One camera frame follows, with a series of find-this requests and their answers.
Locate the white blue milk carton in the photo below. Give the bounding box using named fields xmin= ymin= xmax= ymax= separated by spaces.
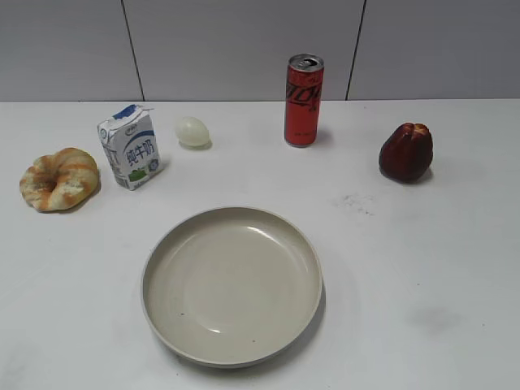
xmin=97 ymin=104 xmax=161 ymax=190

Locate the beige round plate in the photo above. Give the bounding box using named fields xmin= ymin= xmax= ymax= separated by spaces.
xmin=141 ymin=206 xmax=323 ymax=368

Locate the white egg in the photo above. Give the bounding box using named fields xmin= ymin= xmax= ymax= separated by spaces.
xmin=175 ymin=116 xmax=210 ymax=148

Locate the red soda can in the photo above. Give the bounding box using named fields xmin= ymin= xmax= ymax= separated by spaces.
xmin=284 ymin=54 xmax=324 ymax=147

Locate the dark red wax apple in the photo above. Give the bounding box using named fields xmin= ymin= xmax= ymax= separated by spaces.
xmin=379 ymin=123 xmax=433 ymax=183

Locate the striped bread ring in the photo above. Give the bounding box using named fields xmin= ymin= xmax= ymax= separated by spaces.
xmin=19 ymin=147 xmax=100 ymax=213

